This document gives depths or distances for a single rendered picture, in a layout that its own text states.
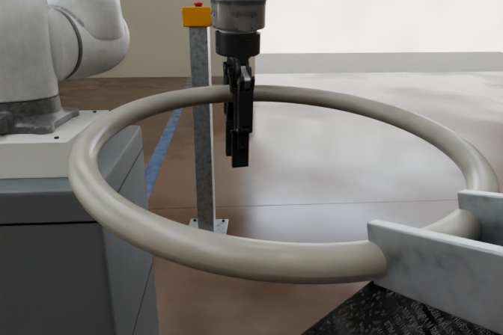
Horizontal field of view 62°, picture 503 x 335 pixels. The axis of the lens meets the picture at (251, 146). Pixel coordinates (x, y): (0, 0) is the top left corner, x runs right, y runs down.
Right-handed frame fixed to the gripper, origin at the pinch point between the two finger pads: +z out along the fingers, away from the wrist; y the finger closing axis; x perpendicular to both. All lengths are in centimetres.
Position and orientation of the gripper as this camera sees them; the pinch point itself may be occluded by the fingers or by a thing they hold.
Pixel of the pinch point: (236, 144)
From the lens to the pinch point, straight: 76.7
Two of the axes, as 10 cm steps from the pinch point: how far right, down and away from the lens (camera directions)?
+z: -0.2, 9.2, 3.9
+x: 9.6, -0.8, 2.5
